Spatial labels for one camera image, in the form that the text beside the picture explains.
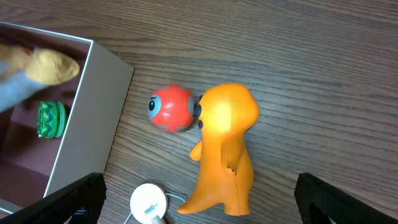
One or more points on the orange dinosaur figure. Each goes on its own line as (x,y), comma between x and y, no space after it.
(225,112)

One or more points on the red ball with eye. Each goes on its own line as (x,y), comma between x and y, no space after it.
(171,107)

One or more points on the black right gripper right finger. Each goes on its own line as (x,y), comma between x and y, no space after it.
(320,202)

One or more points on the white plush duck toy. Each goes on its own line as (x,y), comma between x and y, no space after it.
(25,72)

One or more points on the green plastic spinning top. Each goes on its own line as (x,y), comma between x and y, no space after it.
(51,119)

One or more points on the white box with pink interior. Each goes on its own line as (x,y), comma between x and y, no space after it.
(33,167)

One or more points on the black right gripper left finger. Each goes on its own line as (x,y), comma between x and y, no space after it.
(79,202)

